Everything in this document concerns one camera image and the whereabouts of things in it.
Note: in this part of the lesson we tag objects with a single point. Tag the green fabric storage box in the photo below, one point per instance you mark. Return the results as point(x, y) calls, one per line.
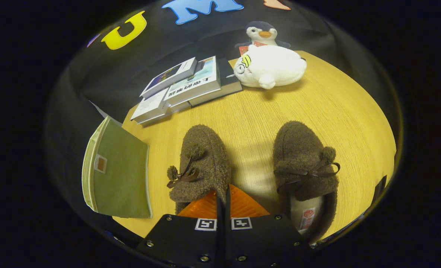
point(123, 178)

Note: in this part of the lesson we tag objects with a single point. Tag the white plush toy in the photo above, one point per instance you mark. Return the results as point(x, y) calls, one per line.
point(276, 65)

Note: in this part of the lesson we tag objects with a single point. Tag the book with dark blue cover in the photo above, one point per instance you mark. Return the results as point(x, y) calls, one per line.
point(168, 76)

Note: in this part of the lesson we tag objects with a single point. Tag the white and light blue book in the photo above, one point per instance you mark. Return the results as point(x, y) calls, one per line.
point(194, 83)

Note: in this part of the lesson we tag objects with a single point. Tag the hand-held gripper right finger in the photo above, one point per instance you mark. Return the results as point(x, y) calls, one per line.
point(261, 242)

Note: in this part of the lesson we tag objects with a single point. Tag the penguin plush toy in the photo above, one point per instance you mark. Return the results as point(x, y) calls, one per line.
point(263, 33)

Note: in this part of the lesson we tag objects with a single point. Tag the brown fuzzy shoe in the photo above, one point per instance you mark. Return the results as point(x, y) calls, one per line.
point(298, 149)
point(205, 149)

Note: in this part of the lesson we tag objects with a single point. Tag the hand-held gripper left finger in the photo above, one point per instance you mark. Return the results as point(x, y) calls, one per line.
point(183, 242)

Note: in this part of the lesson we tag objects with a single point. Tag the plain white book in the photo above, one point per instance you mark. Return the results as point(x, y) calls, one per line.
point(149, 106)

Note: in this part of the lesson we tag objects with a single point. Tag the black book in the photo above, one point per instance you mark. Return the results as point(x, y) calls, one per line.
point(229, 83)

